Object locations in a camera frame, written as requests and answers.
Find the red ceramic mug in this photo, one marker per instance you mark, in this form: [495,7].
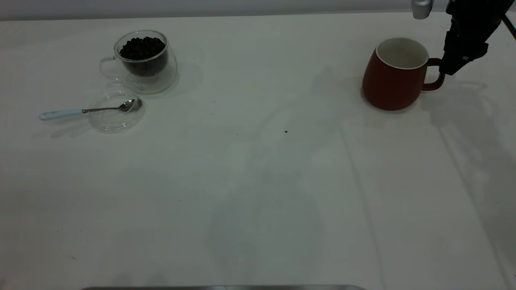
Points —
[387,88]

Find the clear glass cup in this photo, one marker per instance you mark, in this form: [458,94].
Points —
[159,82]

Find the dark coffee beans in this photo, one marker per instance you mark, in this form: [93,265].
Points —
[143,50]

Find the clear glass lid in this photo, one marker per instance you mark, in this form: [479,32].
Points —
[109,121]

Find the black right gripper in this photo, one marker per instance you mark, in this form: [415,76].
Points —
[475,18]

